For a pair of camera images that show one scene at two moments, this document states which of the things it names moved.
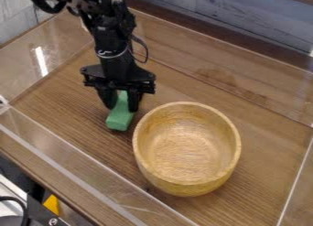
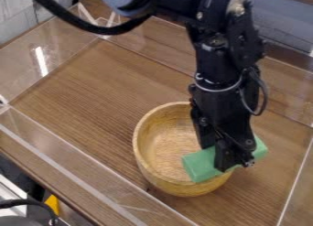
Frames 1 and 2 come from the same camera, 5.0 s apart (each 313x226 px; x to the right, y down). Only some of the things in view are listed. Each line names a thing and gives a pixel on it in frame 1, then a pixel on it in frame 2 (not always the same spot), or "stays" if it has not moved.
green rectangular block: (120, 117) -> (199, 162)
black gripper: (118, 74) -> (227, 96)
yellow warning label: (52, 204) stays
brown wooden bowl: (187, 145) stays
